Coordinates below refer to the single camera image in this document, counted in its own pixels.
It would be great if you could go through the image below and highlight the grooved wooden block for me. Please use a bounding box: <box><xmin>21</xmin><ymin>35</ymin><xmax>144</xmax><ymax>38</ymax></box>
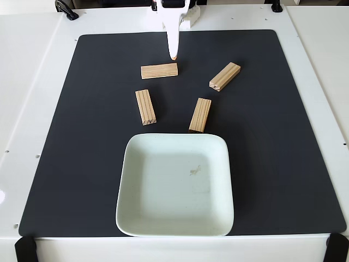
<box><xmin>135</xmin><ymin>89</ymin><xmax>158</xmax><ymax>127</ymax></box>
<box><xmin>141</xmin><ymin>62</ymin><xmax>179</xmax><ymax>80</ymax></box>
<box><xmin>188</xmin><ymin>97</ymin><xmax>212</xmax><ymax>134</ymax></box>
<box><xmin>208</xmin><ymin>62</ymin><xmax>242</xmax><ymax>93</ymax></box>

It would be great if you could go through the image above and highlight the pale green square plate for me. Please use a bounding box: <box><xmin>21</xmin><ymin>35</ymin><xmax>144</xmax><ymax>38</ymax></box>
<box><xmin>115</xmin><ymin>133</ymin><xmax>235</xmax><ymax>237</ymax></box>

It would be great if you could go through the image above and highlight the black rubber mat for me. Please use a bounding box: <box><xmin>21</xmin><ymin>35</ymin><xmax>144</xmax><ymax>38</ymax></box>
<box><xmin>18</xmin><ymin>29</ymin><xmax>347</xmax><ymax>237</ymax></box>

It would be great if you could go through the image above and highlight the black corner bracket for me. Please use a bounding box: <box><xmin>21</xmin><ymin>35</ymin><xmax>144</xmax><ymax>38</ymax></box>
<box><xmin>14</xmin><ymin>235</ymin><xmax>38</xmax><ymax>262</ymax></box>
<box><xmin>324</xmin><ymin>233</ymin><xmax>349</xmax><ymax>262</ymax></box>

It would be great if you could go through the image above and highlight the large black table clamp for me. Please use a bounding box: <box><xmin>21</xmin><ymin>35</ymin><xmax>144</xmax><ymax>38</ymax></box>
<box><xmin>54</xmin><ymin>0</ymin><xmax>80</xmax><ymax>21</ymax></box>

